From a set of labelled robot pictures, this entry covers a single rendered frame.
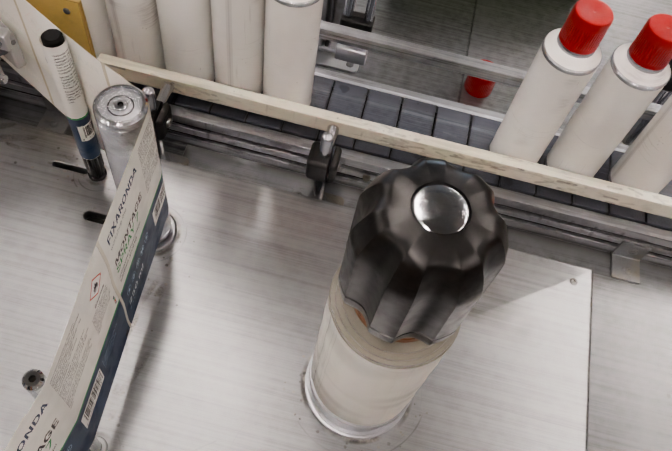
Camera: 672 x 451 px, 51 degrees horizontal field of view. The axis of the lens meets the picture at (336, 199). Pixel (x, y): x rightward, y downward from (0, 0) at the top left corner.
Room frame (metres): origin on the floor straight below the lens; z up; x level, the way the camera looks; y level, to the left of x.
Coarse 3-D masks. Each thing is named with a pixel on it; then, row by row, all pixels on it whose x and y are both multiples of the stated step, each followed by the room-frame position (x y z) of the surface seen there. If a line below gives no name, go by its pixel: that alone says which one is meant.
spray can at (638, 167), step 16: (656, 128) 0.44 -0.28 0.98; (640, 144) 0.45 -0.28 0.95; (656, 144) 0.44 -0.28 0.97; (624, 160) 0.45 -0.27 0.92; (640, 160) 0.44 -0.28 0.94; (656, 160) 0.43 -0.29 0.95; (608, 176) 0.45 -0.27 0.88; (624, 176) 0.44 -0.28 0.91; (640, 176) 0.43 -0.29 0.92; (656, 176) 0.43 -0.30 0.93; (656, 192) 0.43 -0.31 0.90
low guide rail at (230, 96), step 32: (128, 64) 0.44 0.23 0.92; (192, 96) 0.43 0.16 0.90; (224, 96) 0.43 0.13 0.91; (256, 96) 0.43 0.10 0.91; (320, 128) 0.42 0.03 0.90; (352, 128) 0.42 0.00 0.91; (384, 128) 0.43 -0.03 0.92; (448, 160) 0.42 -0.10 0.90; (480, 160) 0.42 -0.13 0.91; (512, 160) 0.42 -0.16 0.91; (576, 192) 0.41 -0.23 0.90; (608, 192) 0.41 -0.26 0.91; (640, 192) 0.42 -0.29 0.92
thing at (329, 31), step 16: (320, 32) 0.50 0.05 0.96; (336, 32) 0.50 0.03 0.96; (352, 32) 0.50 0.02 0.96; (368, 32) 0.50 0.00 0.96; (368, 48) 0.49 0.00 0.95; (384, 48) 0.49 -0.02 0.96; (400, 48) 0.49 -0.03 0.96; (416, 48) 0.50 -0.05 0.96; (432, 48) 0.50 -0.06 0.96; (432, 64) 0.49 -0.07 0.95; (448, 64) 0.49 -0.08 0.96; (464, 64) 0.49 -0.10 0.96; (480, 64) 0.49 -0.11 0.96; (496, 64) 0.50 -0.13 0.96; (496, 80) 0.49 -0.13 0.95; (512, 80) 0.49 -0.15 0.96; (656, 112) 0.48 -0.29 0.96
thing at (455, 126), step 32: (320, 96) 0.48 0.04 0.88; (352, 96) 0.49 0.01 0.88; (384, 96) 0.50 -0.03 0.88; (288, 128) 0.43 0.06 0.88; (416, 128) 0.46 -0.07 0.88; (448, 128) 0.47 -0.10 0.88; (480, 128) 0.48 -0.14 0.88; (416, 160) 0.42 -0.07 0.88; (544, 160) 0.46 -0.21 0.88; (608, 160) 0.48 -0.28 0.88; (544, 192) 0.42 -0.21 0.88
